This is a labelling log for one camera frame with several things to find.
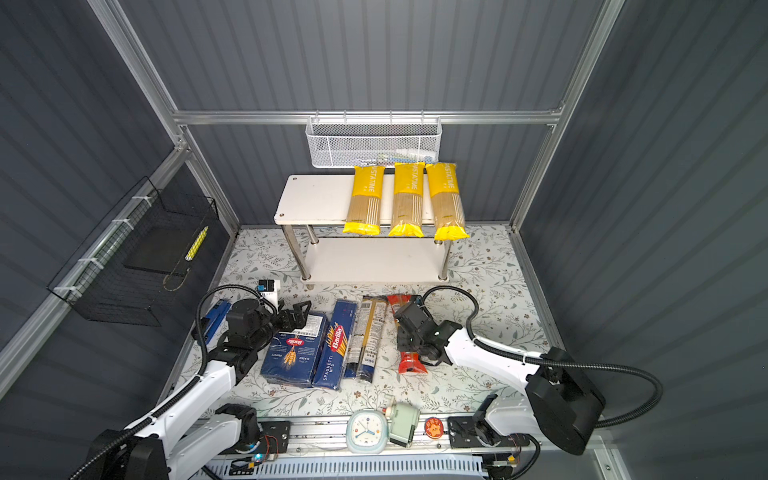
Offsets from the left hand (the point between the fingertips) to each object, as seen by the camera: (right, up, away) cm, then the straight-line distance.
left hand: (296, 302), depth 85 cm
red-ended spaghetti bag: (+32, -14, -7) cm, 36 cm away
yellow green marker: (-24, +16, -6) cm, 30 cm away
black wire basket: (-37, +14, -9) cm, 41 cm away
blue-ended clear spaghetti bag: (+20, -12, +4) cm, 23 cm away
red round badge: (+38, -30, -9) cm, 50 cm away
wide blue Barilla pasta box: (0, -14, -4) cm, 15 cm away
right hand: (+31, -10, +1) cm, 33 cm away
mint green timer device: (+30, -27, -12) cm, 42 cm away
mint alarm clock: (+21, -29, -13) cm, 38 cm away
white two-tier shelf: (+4, +28, -4) cm, 29 cm away
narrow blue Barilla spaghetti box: (+11, -15, 0) cm, 19 cm away
